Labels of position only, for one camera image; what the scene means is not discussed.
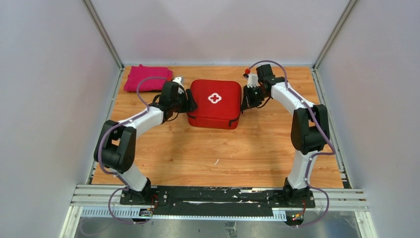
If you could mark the pink folded cloth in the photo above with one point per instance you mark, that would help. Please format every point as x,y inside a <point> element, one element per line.
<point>156,75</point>

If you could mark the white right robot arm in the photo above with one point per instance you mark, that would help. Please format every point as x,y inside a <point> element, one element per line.
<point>310,127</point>

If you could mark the aluminium frame rail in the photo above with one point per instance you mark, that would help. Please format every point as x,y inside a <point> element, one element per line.
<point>91,10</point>

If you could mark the black red medicine case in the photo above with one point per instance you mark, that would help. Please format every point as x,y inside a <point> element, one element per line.
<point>218,104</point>

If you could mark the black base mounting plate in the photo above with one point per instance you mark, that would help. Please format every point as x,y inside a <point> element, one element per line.
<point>217,201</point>

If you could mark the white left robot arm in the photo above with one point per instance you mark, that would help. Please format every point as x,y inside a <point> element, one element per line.
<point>115,150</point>

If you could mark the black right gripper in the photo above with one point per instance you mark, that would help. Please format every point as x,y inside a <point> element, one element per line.
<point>248,103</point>

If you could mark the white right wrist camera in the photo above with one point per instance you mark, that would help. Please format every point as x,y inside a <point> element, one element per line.
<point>252,80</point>

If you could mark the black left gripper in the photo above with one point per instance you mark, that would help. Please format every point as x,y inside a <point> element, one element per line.
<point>190,105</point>

